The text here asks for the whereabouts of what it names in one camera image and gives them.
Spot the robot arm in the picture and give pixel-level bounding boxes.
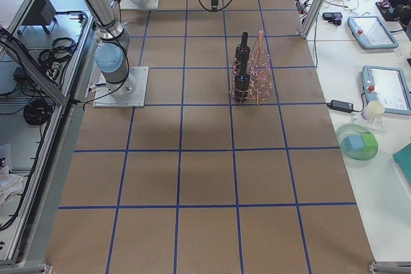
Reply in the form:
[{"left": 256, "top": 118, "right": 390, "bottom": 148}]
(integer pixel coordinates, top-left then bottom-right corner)
[{"left": 84, "top": 0, "right": 134, "bottom": 101}]

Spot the dark bottle in basket rear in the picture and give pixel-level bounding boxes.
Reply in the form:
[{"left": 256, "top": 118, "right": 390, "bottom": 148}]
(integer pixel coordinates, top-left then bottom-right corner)
[{"left": 235, "top": 32, "right": 250, "bottom": 63}]

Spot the dark bottle in basket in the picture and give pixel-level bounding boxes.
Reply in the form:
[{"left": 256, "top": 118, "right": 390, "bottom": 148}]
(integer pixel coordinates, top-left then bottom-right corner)
[
  {"left": 235, "top": 32, "right": 250, "bottom": 63},
  {"left": 234, "top": 62, "right": 250, "bottom": 102}
]

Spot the dark bottle in basket front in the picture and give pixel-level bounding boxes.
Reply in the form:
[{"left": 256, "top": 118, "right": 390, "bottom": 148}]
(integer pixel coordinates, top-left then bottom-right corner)
[{"left": 234, "top": 62, "right": 250, "bottom": 102}]

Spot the teach pendant far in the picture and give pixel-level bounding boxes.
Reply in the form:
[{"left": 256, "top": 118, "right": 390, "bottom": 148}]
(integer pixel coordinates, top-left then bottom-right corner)
[{"left": 347, "top": 15, "right": 399, "bottom": 50}]

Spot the teach pendant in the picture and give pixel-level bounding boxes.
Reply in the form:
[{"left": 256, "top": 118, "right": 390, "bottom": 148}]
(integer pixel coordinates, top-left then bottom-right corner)
[
  {"left": 361, "top": 65, "right": 410, "bottom": 116},
  {"left": 347, "top": 15, "right": 399, "bottom": 50}
]

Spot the black power adapter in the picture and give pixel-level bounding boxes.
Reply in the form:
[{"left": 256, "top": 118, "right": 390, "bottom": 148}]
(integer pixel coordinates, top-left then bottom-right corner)
[{"left": 327, "top": 99, "right": 354, "bottom": 114}]

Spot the teach pendant near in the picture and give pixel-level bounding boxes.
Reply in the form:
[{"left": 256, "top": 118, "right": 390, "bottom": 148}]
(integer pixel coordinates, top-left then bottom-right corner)
[{"left": 361, "top": 65, "right": 410, "bottom": 116}]

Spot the white paper cup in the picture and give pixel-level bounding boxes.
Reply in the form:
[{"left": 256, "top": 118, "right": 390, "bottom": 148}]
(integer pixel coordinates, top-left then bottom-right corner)
[{"left": 361, "top": 101, "right": 385, "bottom": 121}]

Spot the green bowl with blocks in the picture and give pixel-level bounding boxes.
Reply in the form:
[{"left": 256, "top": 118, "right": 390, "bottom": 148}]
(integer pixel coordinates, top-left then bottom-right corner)
[{"left": 336, "top": 124, "right": 378, "bottom": 160}]

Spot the copper wire wine basket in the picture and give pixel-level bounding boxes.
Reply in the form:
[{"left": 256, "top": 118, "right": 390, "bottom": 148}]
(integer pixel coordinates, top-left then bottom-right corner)
[{"left": 231, "top": 30, "right": 272, "bottom": 105}]

